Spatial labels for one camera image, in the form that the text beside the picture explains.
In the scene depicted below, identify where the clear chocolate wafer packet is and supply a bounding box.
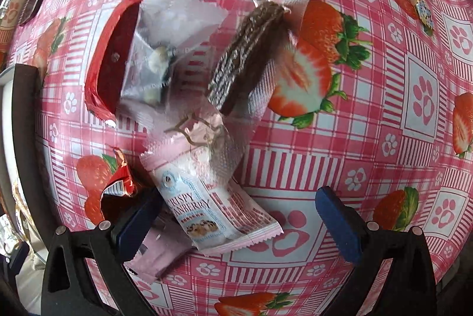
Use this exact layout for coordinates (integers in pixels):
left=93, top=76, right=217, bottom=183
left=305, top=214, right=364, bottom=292
left=158, top=0, right=308, bottom=183

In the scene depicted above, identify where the clear chocolate ball packet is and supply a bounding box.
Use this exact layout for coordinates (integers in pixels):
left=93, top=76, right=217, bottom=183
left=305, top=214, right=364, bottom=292
left=119, top=0, right=228, bottom=132

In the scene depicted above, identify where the pink cranberry crisp packet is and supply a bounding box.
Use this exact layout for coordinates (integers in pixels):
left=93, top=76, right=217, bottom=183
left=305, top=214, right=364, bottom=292
left=140, top=138, right=283, bottom=256

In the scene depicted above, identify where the red torn wrapper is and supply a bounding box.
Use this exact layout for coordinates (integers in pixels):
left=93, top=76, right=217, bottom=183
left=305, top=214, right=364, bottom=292
left=100, top=147, right=138, bottom=208

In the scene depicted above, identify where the pink strawberry tablecloth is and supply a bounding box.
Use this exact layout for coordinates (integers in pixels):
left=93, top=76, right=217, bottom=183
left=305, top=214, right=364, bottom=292
left=7, top=0, right=472, bottom=315

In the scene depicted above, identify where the long red snack packet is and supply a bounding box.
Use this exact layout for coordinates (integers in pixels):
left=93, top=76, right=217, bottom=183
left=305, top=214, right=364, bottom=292
left=84, top=0, right=142, bottom=128

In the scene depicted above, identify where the pink white pouch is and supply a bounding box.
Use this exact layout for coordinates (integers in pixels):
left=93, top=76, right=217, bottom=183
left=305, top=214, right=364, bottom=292
left=124, top=217, right=193, bottom=284

